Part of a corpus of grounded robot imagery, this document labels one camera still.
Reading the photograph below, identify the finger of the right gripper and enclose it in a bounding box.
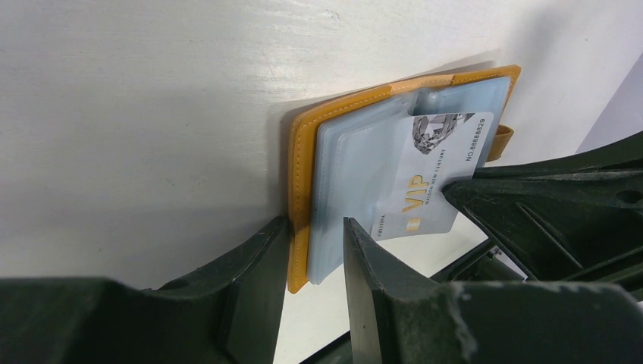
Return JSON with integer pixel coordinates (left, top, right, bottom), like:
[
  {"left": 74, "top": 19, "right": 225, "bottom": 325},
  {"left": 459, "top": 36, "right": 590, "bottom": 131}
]
[{"left": 441, "top": 133, "right": 642, "bottom": 299}]

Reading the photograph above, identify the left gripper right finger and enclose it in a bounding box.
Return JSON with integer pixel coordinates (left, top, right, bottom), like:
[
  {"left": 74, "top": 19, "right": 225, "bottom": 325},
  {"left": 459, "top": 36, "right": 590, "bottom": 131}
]
[{"left": 343, "top": 218, "right": 642, "bottom": 363}]

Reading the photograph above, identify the silver credit card carried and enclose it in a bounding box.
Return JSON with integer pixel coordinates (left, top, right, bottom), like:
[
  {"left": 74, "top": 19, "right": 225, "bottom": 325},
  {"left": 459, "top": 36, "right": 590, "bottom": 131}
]
[{"left": 371, "top": 111, "right": 496, "bottom": 241}]

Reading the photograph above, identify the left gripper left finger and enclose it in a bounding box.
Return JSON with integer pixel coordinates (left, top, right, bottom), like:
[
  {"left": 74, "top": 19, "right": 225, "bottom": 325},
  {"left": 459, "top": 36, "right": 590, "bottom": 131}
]
[{"left": 1, "top": 217, "right": 290, "bottom": 363}]

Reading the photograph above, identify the yellow leather card holder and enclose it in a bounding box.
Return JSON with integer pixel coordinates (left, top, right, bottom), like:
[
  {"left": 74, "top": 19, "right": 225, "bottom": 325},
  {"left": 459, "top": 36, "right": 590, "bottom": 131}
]
[{"left": 287, "top": 65, "right": 521, "bottom": 293}]

